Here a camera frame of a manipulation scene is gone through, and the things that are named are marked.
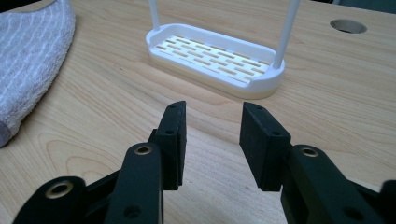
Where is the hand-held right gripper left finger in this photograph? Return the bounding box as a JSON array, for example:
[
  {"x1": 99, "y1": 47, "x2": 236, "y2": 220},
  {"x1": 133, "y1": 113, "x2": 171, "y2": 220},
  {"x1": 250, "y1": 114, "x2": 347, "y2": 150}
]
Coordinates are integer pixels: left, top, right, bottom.
[{"x1": 106, "y1": 100, "x2": 188, "y2": 224}]

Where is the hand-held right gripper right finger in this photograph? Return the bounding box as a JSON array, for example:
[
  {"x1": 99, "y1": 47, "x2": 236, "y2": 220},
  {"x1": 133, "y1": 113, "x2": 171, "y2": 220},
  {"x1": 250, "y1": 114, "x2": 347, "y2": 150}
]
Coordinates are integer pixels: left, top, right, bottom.
[{"x1": 238, "y1": 101, "x2": 387, "y2": 224}]

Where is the white towel rack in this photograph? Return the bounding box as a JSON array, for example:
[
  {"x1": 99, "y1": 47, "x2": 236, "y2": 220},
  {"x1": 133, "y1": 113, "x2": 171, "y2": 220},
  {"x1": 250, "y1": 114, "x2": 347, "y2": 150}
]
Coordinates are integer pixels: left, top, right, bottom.
[{"x1": 145, "y1": 0, "x2": 303, "y2": 101}]

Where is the grey striped towel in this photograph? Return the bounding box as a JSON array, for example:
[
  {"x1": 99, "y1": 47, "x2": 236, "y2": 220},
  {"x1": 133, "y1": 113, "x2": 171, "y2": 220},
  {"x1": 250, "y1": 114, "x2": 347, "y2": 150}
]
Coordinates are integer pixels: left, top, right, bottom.
[{"x1": 0, "y1": 0, "x2": 77, "y2": 148}]

